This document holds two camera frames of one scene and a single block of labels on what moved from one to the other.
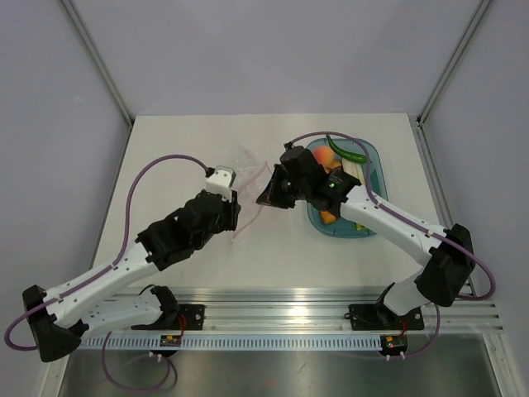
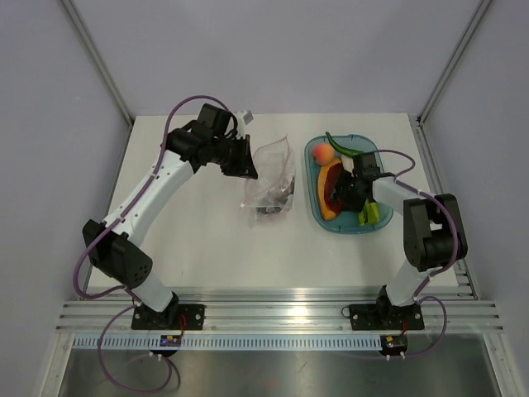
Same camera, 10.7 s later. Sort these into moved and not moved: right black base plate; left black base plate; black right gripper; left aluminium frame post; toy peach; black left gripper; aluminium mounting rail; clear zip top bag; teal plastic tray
Moved: black left gripper; clear zip top bag; black right gripper
Not moved: left aluminium frame post; right black base plate; toy peach; left black base plate; aluminium mounting rail; teal plastic tray
